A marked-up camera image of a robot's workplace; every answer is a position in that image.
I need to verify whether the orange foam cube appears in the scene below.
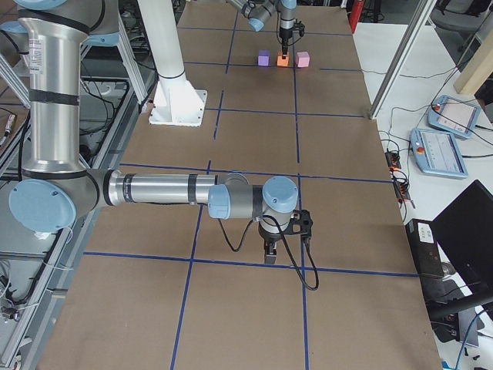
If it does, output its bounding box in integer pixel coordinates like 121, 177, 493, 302
277, 51, 290, 68

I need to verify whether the far blue teach pendant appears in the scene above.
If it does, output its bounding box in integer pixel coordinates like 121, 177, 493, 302
428, 95, 480, 139

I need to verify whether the blue teach pendant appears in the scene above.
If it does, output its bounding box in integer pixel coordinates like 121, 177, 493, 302
428, 95, 480, 139
410, 128, 468, 179

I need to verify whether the aluminium frame post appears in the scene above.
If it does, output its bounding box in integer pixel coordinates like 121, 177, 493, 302
369, 0, 436, 119

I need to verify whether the black computer box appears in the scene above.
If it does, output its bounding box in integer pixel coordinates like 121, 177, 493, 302
405, 219, 444, 279

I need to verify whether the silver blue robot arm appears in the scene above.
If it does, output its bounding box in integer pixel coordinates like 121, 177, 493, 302
8, 1, 301, 264
227, 0, 297, 59

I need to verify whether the pink foam cube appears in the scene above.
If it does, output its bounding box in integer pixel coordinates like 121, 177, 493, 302
295, 51, 310, 68

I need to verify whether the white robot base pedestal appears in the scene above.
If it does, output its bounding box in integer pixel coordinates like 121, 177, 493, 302
138, 0, 207, 126

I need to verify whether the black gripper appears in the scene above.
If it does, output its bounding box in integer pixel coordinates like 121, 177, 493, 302
258, 224, 282, 265
279, 27, 290, 58

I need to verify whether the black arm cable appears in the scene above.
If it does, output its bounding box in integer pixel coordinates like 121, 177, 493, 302
216, 215, 320, 291

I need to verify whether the black laptop monitor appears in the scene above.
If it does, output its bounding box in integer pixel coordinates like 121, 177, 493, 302
428, 180, 492, 321

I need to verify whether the purple foam cube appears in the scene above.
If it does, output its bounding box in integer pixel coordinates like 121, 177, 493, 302
257, 49, 270, 67

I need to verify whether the near blue teach pendant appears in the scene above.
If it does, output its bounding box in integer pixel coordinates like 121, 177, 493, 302
410, 128, 468, 179

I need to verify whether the red cardboard tube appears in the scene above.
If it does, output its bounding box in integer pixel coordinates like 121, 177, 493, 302
349, 0, 365, 33

